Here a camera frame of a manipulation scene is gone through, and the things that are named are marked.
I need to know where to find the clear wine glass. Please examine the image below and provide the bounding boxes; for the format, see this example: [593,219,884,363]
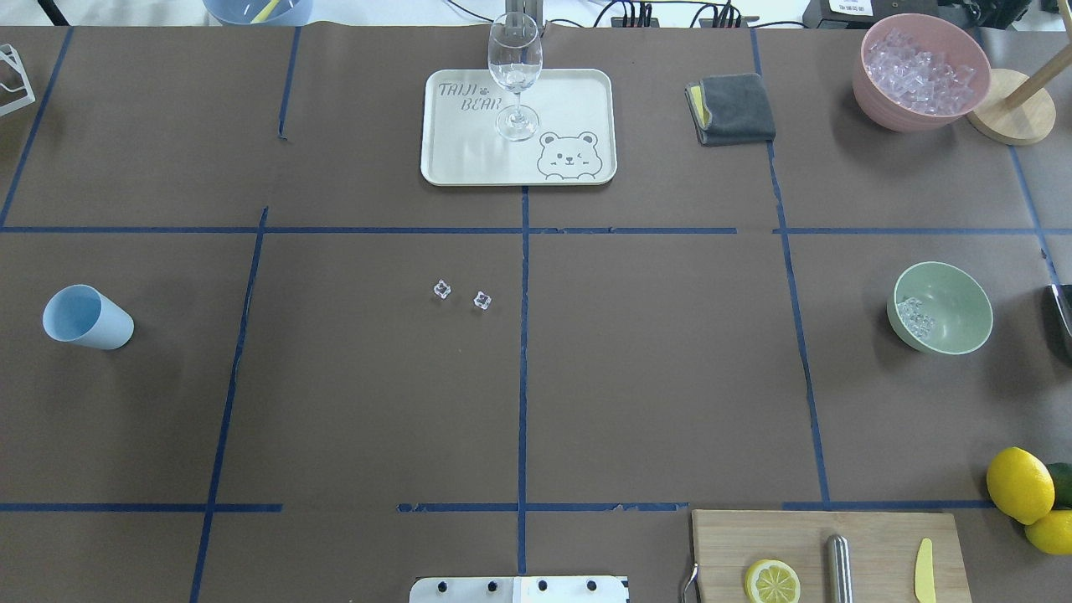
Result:
[487,11,544,142]

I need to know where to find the blue bowl on side table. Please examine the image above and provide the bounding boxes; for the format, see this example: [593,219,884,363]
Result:
[202,1,317,27]

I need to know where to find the wooden cutting board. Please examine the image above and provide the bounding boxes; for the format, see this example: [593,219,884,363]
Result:
[693,510,972,602]

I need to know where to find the yellow lemon upper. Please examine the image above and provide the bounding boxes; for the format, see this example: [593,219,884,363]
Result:
[985,446,1056,526]

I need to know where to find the wooden cup stand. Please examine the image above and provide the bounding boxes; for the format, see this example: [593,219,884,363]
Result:
[967,45,1071,146]

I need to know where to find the cream bear tray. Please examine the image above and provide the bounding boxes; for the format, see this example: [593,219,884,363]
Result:
[420,69,619,186]

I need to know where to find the pink bowl of ice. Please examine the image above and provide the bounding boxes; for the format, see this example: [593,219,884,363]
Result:
[853,13,992,132]

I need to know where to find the white wire dish rack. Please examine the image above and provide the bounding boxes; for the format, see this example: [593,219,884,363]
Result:
[1,44,38,117]

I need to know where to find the yellow plastic knife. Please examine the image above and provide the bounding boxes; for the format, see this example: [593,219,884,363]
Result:
[914,536,937,603]

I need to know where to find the light blue cup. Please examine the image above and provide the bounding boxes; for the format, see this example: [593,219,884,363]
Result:
[42,285,135,350]

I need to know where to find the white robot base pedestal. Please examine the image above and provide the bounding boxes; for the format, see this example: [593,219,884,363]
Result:
[410,575,631,602]

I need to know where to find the grey yellow folded cloth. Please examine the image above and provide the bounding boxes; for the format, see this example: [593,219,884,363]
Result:
[684,72,776,147]

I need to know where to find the ice cubes in cup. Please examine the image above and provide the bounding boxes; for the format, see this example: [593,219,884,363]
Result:
[895,296,935,341]

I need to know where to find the lemon half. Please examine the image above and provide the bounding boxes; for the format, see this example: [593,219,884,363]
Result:
[743,559,801,603]

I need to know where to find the pale green bowl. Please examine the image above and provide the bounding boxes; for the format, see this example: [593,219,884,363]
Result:
[887,262,994,356]

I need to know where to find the green avocado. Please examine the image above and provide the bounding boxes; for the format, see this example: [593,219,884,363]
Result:
[1045,462,1072,510]

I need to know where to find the loose ice cube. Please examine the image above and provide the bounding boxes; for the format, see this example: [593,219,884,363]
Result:
[472,291,492,312]
[432,279,452,299]

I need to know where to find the yellow lemon round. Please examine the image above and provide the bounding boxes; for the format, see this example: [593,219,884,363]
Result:
[1023,510,1072,556]

